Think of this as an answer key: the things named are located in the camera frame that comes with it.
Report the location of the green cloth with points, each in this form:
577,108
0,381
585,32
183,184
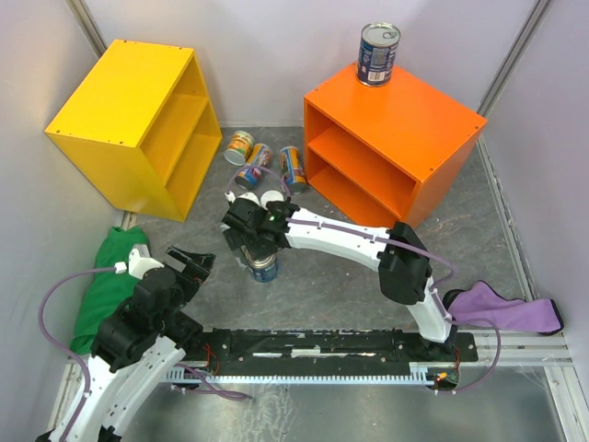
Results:
107,290

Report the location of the yellow shelf cabinet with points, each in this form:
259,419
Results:
141,128

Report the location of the white lid yellow can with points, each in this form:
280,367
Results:
271,196

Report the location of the orange shelf cabinet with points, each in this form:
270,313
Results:
385,154

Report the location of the purple cloth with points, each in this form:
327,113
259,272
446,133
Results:
481,305

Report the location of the tall blue red can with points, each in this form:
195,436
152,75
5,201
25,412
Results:
260,157

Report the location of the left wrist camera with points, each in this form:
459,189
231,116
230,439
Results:
139,262

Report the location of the tall orange blue can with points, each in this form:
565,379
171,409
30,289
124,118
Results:
292,169

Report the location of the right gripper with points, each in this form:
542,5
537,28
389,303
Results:
236,241

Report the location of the orange label can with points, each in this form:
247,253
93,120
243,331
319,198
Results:
239,148

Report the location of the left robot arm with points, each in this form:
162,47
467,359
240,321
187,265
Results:
136,345

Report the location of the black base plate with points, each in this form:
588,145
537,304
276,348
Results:
307,353

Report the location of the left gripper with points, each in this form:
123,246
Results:
194,273

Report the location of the blue can pull tab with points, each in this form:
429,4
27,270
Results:
377,52

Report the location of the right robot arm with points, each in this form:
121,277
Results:
257,230

